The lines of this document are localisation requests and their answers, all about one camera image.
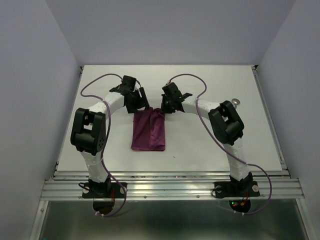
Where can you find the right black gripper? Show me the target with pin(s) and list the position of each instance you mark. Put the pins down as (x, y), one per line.
(164, 109)

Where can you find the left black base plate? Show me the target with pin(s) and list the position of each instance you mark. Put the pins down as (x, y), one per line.
(115, 192)

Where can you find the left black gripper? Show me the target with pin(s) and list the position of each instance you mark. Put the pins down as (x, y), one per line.
(139, 104)

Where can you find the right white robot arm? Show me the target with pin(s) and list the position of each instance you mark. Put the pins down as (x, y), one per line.
(227, 128)

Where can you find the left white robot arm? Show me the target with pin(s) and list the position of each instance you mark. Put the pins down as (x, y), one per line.
(91, 128)

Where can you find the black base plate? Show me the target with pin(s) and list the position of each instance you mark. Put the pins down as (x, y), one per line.
(115, 192)
(228, 189)

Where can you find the silver metal spoon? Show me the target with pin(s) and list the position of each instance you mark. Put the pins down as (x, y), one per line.
(235, 101)

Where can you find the aluminium rail frame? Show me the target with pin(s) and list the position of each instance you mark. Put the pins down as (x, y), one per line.
(168, 205)

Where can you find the purple cloth napkin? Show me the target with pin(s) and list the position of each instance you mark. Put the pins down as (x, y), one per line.
(148, 133)

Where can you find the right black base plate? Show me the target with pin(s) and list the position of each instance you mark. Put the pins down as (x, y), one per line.
(228, 189)

